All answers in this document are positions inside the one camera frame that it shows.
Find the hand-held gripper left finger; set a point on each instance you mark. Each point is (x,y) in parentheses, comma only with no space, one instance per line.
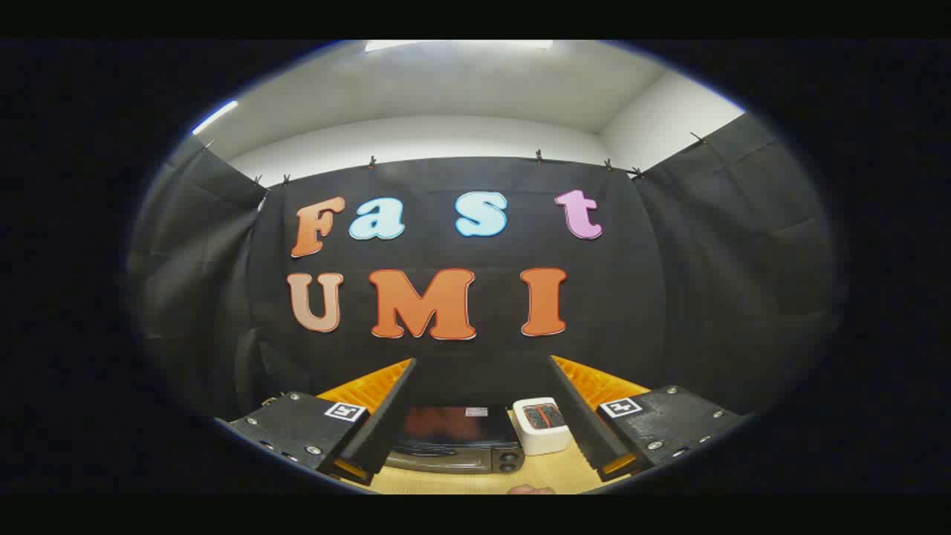
(386,423)

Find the white pop-up toaster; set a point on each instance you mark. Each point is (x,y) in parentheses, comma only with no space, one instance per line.
(546,442)

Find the golden croissant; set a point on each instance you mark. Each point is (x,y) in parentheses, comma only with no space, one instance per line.
(530,490)

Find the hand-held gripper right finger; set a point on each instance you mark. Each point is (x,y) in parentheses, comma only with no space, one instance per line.
(579,423)

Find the black toaster oven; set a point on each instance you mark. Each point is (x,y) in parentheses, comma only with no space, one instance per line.
(453,429)

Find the ceiling light panel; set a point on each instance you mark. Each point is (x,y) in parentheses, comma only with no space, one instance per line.
(215,117)
(453,44)

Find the black backdrop cloth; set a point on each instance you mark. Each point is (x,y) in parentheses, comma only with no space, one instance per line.
(669,297)

